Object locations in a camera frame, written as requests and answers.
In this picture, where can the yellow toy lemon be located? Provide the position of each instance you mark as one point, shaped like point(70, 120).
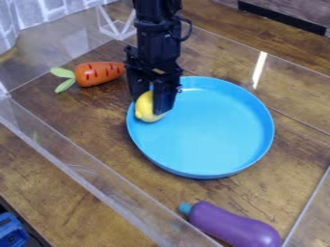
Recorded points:
point(144, 108)

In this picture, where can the blue device corner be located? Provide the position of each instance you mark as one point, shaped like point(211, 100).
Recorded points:
point(13, 235)

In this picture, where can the dark wooden shelf edge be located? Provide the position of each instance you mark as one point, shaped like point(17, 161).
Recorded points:
point(304, 14)

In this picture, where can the purple toy eggplant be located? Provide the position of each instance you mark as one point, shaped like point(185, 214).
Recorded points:
point(236, 230)

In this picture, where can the blue round plastic tray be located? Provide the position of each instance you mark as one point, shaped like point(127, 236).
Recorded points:
point(215, 134)

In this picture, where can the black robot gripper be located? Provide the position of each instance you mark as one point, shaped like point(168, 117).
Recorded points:
point(151, 60)

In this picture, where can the white patterned curtain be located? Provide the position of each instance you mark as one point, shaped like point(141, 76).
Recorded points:
point(20, 14)

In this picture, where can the orange toy carrot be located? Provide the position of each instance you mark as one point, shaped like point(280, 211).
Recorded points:
point(88, 74)

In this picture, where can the clear acrylic enclosure wall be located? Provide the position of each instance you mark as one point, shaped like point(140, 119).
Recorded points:
point(73, 175)

